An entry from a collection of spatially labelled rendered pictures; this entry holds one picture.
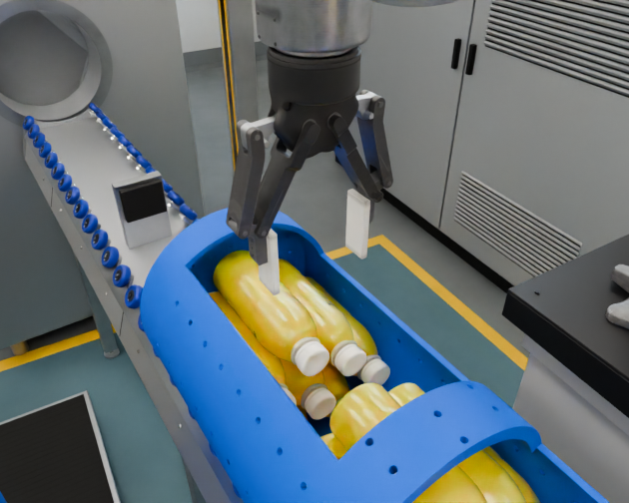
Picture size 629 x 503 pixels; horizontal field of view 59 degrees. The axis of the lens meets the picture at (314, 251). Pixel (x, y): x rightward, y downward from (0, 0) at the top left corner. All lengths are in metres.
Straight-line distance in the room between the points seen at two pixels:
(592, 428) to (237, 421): 0.60
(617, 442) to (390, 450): 0.54
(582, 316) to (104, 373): 1.82
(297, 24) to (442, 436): 0.35
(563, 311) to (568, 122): 1.31
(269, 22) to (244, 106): 0.99
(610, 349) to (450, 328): 1.57
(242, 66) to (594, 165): 1.28
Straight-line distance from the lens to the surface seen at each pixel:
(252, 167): 0.46
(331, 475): 0.53
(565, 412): 1.04
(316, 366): 0.67
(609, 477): 1.05
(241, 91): 1.41
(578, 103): 2.16
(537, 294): 0.98
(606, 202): 2.17
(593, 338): 0.93
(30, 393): 2.39
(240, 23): 1.37
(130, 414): 2.19
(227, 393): 0.63
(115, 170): 1.64
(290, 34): 0.43
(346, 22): 0.43
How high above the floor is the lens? 1.65
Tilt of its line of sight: 36 degrees down
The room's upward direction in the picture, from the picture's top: straight up
